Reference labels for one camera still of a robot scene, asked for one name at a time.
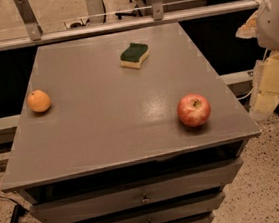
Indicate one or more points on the green and yellow sponge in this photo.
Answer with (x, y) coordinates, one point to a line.
(134, 55)

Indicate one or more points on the metal railing frame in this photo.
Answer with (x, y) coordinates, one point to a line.
(25, 23)

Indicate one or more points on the red apple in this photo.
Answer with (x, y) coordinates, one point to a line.
(193, 110)

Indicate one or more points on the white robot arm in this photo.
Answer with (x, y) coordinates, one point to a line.
(264, 26)

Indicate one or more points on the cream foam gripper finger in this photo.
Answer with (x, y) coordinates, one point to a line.
(265, 96)
(248, 29)

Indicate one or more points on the grey drawer cabinet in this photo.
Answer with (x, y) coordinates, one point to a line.
(111, 148)

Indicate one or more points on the orange fruit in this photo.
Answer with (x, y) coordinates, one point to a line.
(38, 101)

